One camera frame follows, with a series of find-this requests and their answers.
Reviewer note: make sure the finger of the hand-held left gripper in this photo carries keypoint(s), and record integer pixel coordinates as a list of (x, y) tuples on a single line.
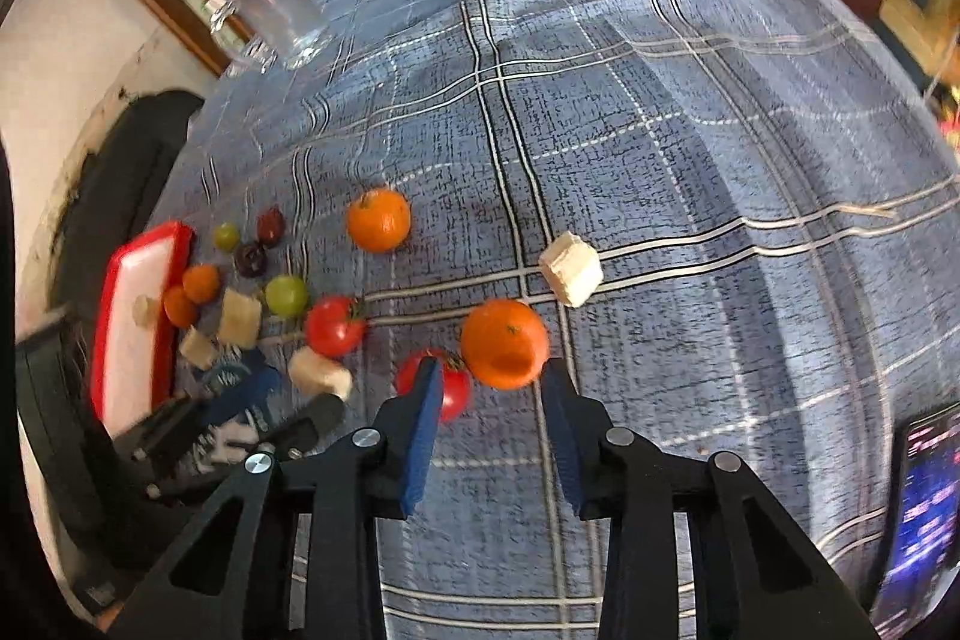
[(171, 428), (311, 421)]

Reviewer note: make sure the red tomato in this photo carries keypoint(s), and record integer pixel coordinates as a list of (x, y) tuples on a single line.
[(455, 394), (334, 326)]

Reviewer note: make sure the black smartphone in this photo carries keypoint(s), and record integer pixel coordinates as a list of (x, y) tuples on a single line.
[(926, 512)]

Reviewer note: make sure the large orange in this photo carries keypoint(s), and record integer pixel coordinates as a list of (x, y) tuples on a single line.
[(379, 221), (504, 344)]

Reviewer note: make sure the glass mug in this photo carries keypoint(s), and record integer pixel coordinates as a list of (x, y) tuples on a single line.
[(281, 14)]

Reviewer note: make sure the red plum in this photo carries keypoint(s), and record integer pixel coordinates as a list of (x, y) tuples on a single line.
[(270, 226)]

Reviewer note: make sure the small green grape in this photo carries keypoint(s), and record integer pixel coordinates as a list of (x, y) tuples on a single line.
[(225, 236)]

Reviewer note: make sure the black sofa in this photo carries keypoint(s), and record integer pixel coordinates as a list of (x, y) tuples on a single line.
[(120, 183)]

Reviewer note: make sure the blue plaid blanket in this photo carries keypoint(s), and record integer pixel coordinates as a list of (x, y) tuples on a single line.
[(637, 160)]

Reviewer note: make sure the dark purple plum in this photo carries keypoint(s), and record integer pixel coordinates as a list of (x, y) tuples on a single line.
[(250, 259)]

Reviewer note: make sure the small orange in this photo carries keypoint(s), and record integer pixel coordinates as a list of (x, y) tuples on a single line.
[(202, 283), (178, 308)]

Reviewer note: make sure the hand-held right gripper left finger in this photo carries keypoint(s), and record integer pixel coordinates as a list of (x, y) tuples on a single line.
[(420, 445)]

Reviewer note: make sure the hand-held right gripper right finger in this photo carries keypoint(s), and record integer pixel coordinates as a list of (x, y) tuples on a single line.
[(562, 445)]

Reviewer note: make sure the large green grape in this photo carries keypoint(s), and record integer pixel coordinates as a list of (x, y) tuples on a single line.
[(286, 296)]

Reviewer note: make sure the red plastic tray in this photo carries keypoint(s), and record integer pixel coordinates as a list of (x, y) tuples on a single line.
[(129, 355)]

